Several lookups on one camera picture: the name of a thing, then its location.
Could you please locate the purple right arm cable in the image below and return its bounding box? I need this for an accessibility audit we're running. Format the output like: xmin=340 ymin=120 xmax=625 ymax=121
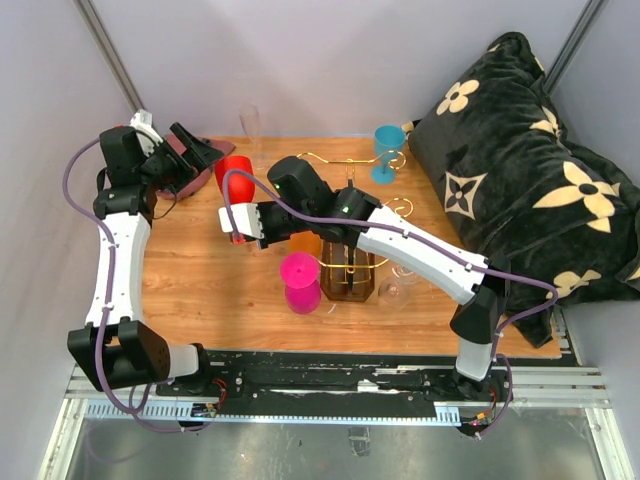
xmin=222 ymin=169 xmax=559 ymax=441

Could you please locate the gold wire glass rack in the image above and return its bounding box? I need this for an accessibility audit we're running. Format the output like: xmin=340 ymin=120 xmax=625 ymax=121
xmin=297 ymin=151 xmax=416 ymax=302

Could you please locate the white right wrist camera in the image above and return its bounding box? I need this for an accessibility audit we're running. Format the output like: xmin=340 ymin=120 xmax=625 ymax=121
xmin=218 ymin=203 xmax=264 ymax=240

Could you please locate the red wine glass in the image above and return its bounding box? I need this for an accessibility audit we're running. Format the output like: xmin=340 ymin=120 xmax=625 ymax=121
xmin=214 ymin=155 xmax=255 ymax=243

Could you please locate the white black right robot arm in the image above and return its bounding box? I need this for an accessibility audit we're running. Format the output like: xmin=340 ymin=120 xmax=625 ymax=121
xmin=249 ymin=156 xmax=511 ymax=400

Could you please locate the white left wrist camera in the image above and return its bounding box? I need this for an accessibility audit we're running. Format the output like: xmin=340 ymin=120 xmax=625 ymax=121
xmin=129 ymin=109 xmax=164 ymax=156

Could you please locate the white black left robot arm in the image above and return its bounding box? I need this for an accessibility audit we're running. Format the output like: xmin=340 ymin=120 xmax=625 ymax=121
xmin=67 ymin=120 xmax=224 ymax=396

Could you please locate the clear champagne flute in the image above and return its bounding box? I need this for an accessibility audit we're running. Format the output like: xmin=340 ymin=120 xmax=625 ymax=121
xmin=239 ymin=103 xmax=270 ymax=170

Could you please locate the orange wine glass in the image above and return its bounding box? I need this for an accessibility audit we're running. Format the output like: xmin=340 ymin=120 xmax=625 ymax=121
xmin=287 ymin=231 xmax=323 ymax=257

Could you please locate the pink wine glass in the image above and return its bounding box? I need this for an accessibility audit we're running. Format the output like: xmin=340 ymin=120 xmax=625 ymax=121
xmin=280 ymin=252 xmax=322 ymax=314

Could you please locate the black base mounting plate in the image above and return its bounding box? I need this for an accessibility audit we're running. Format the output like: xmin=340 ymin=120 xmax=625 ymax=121
xmin=156 ymin=350 xmax=510 ymax=422

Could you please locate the clear round wine glass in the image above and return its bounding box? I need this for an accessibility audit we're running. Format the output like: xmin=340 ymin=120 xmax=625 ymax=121
xmin=377 ymin=265 xmax=421 ymax=311

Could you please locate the maroon printed t-shirt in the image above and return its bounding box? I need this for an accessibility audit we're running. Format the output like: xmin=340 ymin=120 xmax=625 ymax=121
xmin=157 ymin=135 xmax=237 ymax=201

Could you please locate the black floral blanket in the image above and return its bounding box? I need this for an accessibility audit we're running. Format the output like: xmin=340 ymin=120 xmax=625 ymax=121
xmin=408 ymin=32 xmax=639 ymax=347

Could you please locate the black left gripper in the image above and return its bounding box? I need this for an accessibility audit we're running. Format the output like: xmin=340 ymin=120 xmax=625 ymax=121
xmin=139 ymin=123 xmax=224 ymax=195

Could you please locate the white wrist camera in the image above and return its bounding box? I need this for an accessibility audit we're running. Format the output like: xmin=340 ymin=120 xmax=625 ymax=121
xmin=129 ymin=109 xmax=164 ymax=156
xmin=218 ymin=203 xmax=264 ymax=240

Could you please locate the blue wine glass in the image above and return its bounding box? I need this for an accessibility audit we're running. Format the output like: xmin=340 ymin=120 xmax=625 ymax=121
xmin=371 ymin=125 xmax=405 ymax=185

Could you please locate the aluminium frame rail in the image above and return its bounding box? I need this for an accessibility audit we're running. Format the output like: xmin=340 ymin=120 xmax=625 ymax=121
xmin=73 ymin=0 xmax=144 ymax=111

